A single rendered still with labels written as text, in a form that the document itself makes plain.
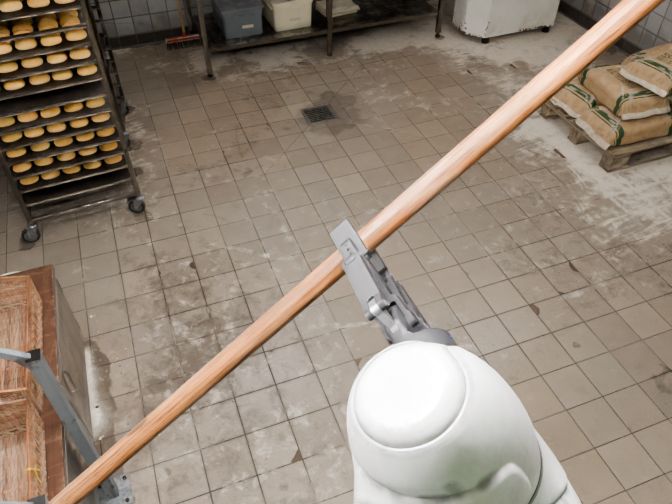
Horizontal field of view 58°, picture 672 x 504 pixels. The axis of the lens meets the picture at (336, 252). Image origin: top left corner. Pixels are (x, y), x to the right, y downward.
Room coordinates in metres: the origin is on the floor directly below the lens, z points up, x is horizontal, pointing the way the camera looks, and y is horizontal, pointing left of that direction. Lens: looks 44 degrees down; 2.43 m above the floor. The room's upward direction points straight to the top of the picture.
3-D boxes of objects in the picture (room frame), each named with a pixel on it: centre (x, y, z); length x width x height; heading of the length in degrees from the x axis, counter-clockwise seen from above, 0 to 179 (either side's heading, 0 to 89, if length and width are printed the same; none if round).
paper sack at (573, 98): (3.91, -1.89, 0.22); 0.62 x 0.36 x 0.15; 116
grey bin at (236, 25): (5.03, 0.83, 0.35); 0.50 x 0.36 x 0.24; 21
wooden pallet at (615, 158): (3.84, -2.24, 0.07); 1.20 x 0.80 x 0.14; 111
